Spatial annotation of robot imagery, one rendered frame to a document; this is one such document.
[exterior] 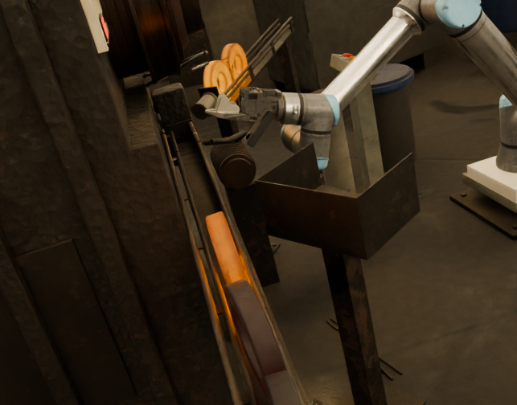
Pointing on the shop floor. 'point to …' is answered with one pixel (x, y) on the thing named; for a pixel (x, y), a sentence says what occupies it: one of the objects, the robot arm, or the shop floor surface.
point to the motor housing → (246, 206)
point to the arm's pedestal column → (494, 213)
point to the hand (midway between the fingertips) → (209, 113)
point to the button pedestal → (363, 130)
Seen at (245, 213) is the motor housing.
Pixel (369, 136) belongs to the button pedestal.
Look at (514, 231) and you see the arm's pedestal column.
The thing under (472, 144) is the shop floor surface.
